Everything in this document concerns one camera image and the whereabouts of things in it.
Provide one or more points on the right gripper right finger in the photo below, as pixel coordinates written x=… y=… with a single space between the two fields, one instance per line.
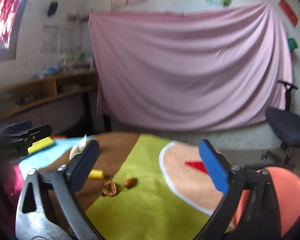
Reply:
x=218 y=168

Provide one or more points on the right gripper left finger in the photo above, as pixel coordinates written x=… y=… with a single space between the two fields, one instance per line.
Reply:
x=81 y=165

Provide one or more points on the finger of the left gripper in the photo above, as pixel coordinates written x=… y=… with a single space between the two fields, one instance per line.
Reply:
x=28 y=137
x=16 y=127

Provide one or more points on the white silver sachet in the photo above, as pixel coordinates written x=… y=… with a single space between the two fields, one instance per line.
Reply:
x=78 y=148

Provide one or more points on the yellow cylinder cap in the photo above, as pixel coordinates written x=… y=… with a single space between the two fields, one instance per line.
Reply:
x=96 y=174

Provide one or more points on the brown dried fruit peel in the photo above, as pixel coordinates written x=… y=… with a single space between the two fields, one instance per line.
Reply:
x=109 y=189

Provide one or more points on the yellow book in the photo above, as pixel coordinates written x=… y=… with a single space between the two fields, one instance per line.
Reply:
x=41 y=145

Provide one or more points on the wooden shelf desk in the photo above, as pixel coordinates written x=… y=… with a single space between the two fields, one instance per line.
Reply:
x=26 y=95

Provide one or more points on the colourful striped blanket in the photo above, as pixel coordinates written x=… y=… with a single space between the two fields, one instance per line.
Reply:
x=160 y=191

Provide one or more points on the black office chair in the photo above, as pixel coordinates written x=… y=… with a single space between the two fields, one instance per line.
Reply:
x=285 y=124

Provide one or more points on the pink hanging sheet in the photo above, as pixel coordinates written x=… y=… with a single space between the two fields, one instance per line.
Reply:
x=208 y=71

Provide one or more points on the red window curtain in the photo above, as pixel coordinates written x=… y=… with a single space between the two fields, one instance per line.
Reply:
x=8 y=10

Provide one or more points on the black hanging cap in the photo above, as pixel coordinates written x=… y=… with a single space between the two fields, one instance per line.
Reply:
x=52 y=8

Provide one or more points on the wall calendar sheets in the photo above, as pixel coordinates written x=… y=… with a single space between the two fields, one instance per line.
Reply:
x=55 y=39

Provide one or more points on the red paper wall decoration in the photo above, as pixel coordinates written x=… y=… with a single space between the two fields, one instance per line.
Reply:
x=289 y=12

